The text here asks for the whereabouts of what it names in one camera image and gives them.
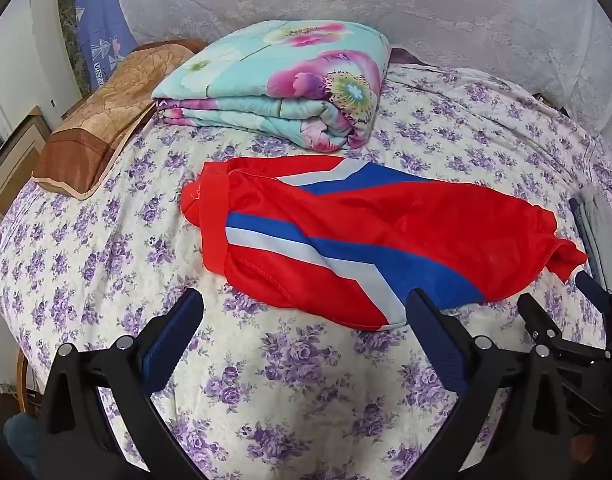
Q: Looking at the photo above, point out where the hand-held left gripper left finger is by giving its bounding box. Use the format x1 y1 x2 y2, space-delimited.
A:
38 288 205 480

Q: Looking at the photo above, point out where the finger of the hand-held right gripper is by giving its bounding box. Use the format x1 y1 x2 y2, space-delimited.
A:
578 271 612 336
517 292 611 361

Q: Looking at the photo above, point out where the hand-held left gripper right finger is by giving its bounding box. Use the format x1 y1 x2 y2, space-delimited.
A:
407 289 580 480

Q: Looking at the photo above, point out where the red blue white jersey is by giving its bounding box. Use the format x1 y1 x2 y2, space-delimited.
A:
180 156 589 332

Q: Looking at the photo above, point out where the person's right hand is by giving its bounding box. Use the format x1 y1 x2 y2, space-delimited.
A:
570 432 599 467

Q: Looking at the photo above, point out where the grey cloth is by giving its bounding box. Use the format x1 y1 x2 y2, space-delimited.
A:
568 182 612 291

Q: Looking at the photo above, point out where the purple floral bedsheet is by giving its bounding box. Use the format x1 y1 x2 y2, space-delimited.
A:
0 62 612 480

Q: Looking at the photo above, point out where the teal fluffy slipper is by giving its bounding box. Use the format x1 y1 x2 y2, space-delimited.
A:
3 414 43 477

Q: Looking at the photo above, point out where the brown patterned pillow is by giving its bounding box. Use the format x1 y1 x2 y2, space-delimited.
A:
32 39 207 200

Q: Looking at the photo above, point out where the dark maroon cloth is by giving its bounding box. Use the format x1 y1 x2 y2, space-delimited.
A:
390 46 427 67

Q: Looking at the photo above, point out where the folded floral quilt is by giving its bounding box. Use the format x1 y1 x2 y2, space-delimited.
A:
151 20 393 152

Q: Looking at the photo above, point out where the white lace curtain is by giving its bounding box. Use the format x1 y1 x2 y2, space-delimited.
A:
111 0 612 136

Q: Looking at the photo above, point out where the blue printed cloth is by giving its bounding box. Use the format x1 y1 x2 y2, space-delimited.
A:
70 0 137 88

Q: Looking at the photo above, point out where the curved wooden frame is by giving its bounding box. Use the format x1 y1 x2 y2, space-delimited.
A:
15 345 43 417

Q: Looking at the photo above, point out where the wooden picture frame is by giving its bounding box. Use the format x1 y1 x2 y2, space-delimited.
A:
0 105 53 226

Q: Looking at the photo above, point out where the green wall poster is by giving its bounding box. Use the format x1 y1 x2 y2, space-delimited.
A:
55 0 87 106

